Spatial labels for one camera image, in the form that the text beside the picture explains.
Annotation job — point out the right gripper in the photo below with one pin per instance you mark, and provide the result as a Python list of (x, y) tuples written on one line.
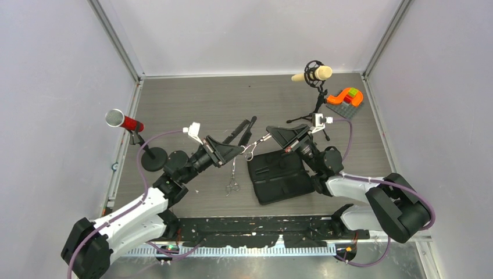
[(291, 139)]

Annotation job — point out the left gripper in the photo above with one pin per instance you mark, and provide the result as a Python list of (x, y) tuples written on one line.
[(218, 153)]

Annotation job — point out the silver scissors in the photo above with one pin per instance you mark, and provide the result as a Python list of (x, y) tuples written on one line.
[(232, 185), (249, 150)]

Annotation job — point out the black zip tool case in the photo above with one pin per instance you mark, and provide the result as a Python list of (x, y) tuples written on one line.
[(277, 176)]

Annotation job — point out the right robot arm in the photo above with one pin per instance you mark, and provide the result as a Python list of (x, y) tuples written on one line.
[(391, 205)]

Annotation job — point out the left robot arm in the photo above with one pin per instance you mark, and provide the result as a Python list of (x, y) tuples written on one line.
[(93, 245)]

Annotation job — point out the black flat comb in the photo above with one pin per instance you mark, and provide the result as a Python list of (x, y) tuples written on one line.
[(236, 132)]

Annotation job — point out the grey lego baseplate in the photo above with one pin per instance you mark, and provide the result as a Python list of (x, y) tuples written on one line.
[(345, 111)]

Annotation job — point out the red lego brick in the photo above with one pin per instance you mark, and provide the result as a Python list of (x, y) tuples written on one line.
[(347, 99)]

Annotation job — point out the beige microphone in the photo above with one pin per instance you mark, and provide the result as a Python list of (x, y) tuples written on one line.
[(320, 73)]

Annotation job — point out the orange curved toy piece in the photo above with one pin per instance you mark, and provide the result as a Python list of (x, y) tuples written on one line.
[(337, 100)]

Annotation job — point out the green lego brick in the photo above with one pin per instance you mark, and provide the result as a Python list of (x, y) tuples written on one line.
[(353, 92)]

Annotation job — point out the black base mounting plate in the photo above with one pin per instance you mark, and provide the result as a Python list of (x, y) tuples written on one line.
[(261, 232)]

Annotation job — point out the red silver microphone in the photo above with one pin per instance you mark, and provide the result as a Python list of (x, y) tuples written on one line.
[(116, 118)]

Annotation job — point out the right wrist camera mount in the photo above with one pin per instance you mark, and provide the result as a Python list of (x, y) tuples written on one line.
[(319, 122)]

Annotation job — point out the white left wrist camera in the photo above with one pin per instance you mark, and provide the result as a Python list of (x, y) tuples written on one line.
[(192, 132)]

